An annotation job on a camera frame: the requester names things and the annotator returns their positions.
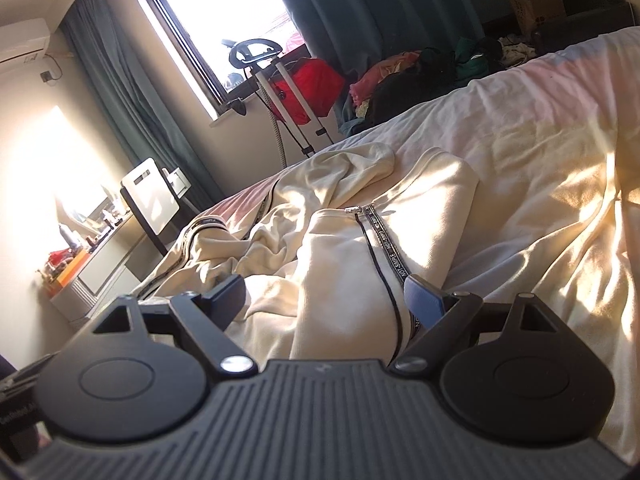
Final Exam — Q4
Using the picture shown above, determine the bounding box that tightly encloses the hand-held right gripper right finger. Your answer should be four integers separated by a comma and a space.
387, 275, 564, 377

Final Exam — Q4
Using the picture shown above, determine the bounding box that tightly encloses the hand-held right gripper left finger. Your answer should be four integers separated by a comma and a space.
92, 275, 259, 379

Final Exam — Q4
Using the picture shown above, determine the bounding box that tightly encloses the cream zip jacket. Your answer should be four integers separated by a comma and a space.
132, 142, 482, 362

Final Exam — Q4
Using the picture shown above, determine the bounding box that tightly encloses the pile of mixed clothes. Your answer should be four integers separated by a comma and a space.
335, 35, 540, 137

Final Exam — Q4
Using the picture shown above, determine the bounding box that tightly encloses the white chair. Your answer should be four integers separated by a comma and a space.
120, 157, 192, 257

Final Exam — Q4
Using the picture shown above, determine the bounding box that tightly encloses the grey dresser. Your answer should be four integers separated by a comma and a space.
47, 210, 153, 322

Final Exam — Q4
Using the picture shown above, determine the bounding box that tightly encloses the orange box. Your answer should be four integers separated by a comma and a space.
47, 250, 92, 297

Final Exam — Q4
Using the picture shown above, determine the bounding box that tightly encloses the white bed sheet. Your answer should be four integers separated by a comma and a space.
135, 25, 640, 463

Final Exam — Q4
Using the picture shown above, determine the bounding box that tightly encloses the garment steamer stand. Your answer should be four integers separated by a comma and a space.
222, 37, 337, 169

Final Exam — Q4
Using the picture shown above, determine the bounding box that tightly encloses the teal curtain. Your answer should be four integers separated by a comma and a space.
60, 0, 227, 202
257, 0, 485, 92

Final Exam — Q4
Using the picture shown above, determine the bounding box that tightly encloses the red bag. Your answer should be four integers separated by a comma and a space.
267, 57, 347, 127

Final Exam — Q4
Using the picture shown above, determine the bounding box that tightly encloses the cardboard box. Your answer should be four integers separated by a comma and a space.
508, 0, 569, 37

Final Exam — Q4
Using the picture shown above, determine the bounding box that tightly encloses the white air conditioner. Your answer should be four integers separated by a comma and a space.
0, 17, 54, 64

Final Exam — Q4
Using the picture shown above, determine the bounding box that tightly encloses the black sofa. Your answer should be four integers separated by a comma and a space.
482, 0, 635, 57

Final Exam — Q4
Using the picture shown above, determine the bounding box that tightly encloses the window with dark frame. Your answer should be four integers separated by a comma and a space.
122, 0, 312, 122

